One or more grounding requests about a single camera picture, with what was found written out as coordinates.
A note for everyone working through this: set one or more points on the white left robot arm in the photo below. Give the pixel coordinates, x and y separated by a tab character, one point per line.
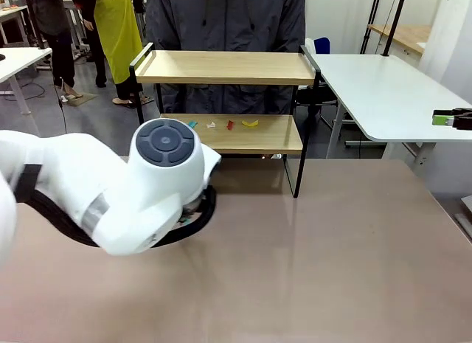
147	195

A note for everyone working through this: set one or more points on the white desk with metal legs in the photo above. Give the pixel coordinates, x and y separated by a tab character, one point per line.
22	59

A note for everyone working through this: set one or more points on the large white side table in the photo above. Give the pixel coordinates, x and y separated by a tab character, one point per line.
387	92

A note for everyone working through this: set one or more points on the yellow paper scrap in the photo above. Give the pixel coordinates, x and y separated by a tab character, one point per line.
249	124

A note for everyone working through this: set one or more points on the person in dark clothes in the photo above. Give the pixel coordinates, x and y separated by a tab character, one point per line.
55	18

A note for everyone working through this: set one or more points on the black stand pole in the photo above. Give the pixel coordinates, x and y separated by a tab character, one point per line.
395	22

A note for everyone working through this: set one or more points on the black tripod stand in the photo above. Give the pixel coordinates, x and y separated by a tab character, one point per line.
372	16

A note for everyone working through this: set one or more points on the grey floor mat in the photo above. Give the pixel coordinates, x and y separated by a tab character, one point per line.
83	99

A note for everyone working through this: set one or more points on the two-tier wood metal shelf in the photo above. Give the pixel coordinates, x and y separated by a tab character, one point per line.
225	79

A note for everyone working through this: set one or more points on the white paper scrap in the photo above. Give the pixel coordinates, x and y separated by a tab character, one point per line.
211	125

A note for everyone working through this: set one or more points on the blue chair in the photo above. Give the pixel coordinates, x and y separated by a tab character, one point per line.
322	46

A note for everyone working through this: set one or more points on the teal paper scrap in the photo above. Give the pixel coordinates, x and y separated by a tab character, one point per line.
193	124

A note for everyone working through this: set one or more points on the person in yellow apron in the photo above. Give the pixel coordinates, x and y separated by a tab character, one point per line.
118	33

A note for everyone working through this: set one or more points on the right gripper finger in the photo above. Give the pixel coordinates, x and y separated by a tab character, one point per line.
442	120
461	112

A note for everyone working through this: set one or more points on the wooden top desk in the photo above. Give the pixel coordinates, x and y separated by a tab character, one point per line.
405	35

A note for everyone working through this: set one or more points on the narrow red paper scrap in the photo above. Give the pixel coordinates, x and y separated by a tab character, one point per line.
230	125

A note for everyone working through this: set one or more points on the black office chair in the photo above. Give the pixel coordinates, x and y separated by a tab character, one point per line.
313	96

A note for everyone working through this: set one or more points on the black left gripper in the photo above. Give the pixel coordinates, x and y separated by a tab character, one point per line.
193	208

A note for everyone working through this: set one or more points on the person in grey jacket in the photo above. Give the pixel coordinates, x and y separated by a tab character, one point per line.
236	18

